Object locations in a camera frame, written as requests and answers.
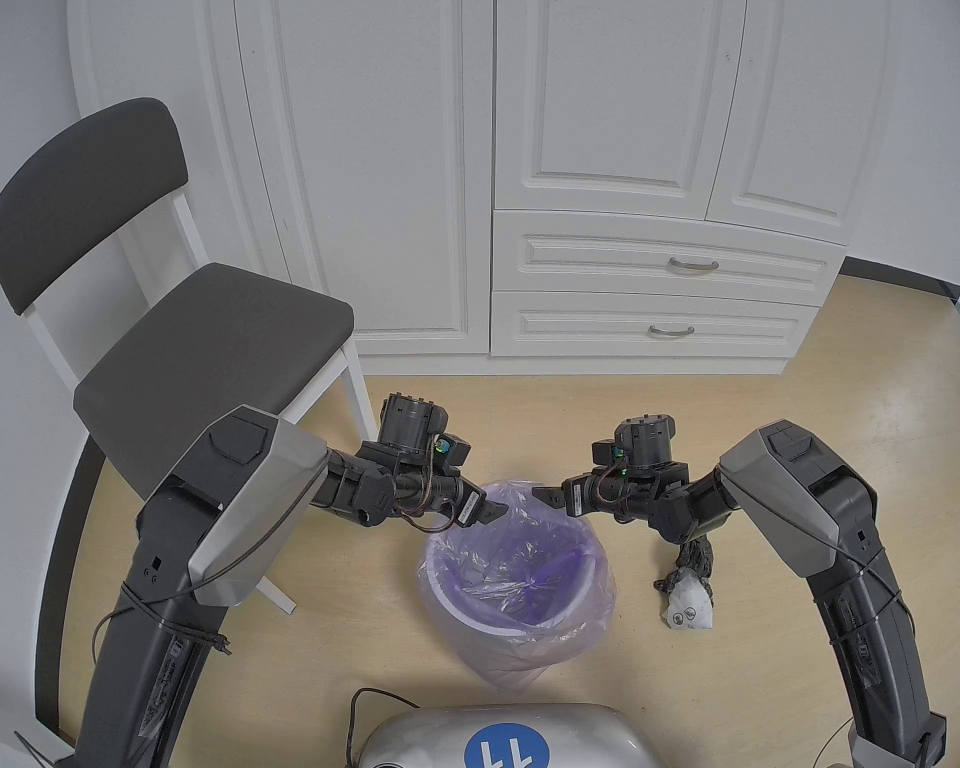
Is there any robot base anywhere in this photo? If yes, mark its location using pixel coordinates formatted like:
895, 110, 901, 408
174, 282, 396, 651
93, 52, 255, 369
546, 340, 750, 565
360, 702, 665, 768

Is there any black cable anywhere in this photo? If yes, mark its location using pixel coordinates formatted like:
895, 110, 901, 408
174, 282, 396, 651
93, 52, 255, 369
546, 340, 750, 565
816, 716, 858, 768
346, 687, 421, 762

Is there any purple plastic bag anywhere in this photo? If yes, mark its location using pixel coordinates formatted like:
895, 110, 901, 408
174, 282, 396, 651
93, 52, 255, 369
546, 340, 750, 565
414, 480, 618, 695

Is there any white trash bin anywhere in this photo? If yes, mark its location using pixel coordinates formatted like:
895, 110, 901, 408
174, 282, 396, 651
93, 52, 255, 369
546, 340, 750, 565
423, 517, 607, 680

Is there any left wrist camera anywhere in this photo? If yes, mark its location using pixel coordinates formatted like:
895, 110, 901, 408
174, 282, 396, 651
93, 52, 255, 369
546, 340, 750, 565
433, 431, 475, 479

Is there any black plastic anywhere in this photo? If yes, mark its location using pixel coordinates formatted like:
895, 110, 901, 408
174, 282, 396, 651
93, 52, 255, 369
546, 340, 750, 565
656, 534, 714, 601

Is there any white chair with grey cushions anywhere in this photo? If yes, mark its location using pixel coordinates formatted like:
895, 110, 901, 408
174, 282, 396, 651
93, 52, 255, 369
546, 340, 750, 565
0, 97, 391, 616

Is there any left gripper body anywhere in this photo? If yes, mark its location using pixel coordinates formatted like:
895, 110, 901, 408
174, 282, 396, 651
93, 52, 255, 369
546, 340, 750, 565
397, 474, 487, 535

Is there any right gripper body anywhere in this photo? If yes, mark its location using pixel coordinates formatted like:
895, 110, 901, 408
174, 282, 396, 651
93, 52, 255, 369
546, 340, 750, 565
564, 472, 655, 526

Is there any white printed wrapper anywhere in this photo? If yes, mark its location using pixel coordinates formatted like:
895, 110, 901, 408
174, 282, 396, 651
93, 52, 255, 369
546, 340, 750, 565
660, 566, 714, 631

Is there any white wardrobe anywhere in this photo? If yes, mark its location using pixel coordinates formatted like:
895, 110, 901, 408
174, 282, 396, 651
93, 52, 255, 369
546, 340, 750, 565
67, 0, 897, 376

